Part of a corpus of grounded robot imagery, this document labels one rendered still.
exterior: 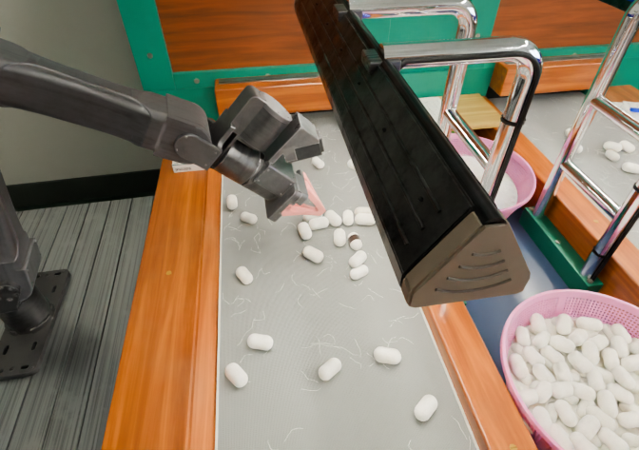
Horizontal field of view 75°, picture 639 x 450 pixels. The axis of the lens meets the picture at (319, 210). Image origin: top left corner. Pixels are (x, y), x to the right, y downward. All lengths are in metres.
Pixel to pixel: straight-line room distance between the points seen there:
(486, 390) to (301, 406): 0.23
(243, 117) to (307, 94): 0.42
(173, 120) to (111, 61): 1.33
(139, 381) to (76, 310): 0.27
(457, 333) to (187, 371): 0.36
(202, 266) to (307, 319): 0.19
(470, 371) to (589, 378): 0.17
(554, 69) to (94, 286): 1.11
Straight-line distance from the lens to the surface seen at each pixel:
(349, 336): 0.61
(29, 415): 0.75
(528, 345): 0.67
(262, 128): 0.56
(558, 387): 0.64
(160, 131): 0.54
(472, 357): 0.60
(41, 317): 0.81
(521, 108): 0.50
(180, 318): 0.63
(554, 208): 0.90
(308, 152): 0.59
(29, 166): 2.20
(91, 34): 1.84
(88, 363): 0.76
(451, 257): 0.25
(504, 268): 0.27
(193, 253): 0.70
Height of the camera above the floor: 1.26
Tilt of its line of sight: 42 degrees down
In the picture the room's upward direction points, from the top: straight up
